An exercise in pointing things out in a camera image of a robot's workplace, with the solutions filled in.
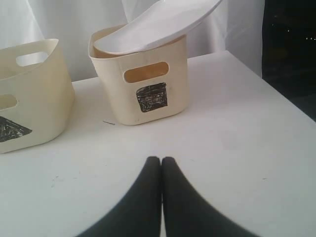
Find cream bin with triangle mark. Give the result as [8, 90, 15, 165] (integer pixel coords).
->
[0, 39, 75, 153]

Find white square plate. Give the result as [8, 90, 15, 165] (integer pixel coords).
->
[93, 0, 221, 55]

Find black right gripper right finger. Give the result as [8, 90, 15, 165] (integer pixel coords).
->
[161, 157, 251, 237]

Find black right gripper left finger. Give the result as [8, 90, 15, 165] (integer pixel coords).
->
[80, 157, 162, 237]

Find cream bin with square mark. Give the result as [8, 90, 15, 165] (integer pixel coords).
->
[88, 25, 189, 125]

